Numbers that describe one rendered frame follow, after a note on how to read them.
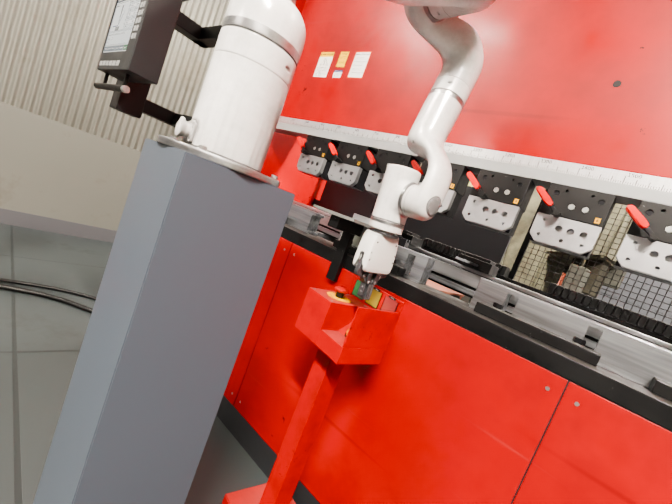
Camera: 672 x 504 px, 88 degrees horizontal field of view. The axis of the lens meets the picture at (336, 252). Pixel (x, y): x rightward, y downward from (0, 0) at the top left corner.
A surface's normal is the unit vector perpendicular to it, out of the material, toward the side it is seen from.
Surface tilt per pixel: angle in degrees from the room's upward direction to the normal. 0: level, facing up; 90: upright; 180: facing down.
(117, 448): 90
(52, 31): 90
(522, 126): 90
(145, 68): 90
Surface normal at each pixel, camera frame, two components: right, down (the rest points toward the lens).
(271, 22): 0.39, 0.22
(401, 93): -0.60, -0.14
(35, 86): 0.65, 0.32
